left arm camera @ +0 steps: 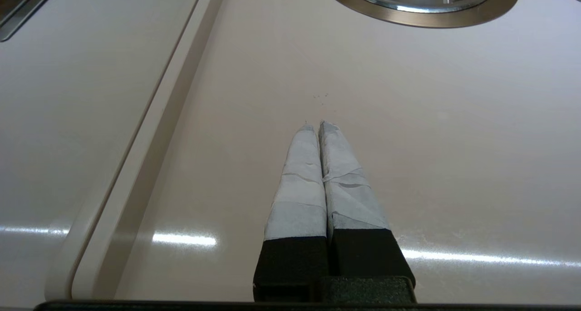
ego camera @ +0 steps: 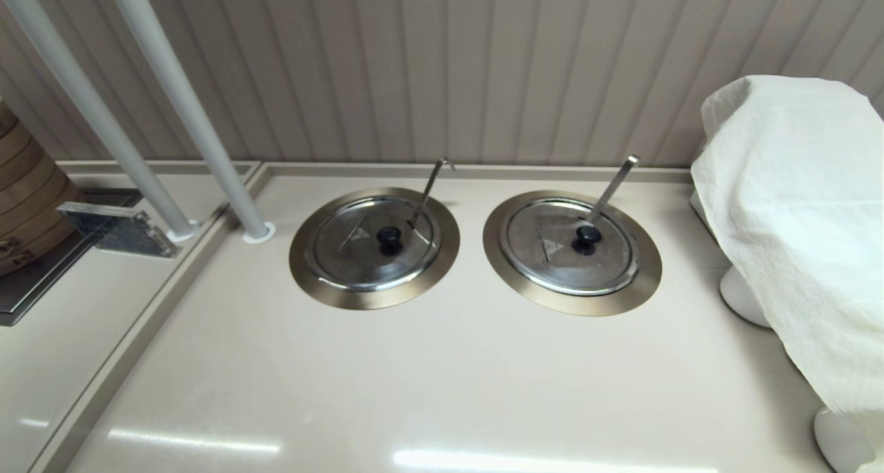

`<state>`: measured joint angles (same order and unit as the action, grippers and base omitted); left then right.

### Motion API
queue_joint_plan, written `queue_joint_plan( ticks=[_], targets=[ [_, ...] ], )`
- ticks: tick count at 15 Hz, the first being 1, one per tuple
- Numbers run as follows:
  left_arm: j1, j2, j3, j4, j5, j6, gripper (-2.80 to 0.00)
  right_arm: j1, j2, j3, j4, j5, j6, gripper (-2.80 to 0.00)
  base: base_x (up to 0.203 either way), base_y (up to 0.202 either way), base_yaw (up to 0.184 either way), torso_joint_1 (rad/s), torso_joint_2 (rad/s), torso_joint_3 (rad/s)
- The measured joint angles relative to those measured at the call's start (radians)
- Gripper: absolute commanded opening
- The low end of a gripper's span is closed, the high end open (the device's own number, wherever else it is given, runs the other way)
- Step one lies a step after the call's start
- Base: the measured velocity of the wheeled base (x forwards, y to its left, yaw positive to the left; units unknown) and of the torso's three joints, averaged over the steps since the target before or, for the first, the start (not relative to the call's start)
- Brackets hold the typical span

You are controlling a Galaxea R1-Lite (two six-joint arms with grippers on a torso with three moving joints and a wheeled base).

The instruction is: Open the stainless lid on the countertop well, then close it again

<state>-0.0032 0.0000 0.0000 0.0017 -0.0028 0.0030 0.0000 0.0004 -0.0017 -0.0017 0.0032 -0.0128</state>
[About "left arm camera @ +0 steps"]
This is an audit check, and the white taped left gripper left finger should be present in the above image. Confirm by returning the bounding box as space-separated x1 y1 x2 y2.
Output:
253 123 330 302

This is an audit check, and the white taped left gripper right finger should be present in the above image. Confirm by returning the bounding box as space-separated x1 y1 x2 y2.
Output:
319 120 416 290

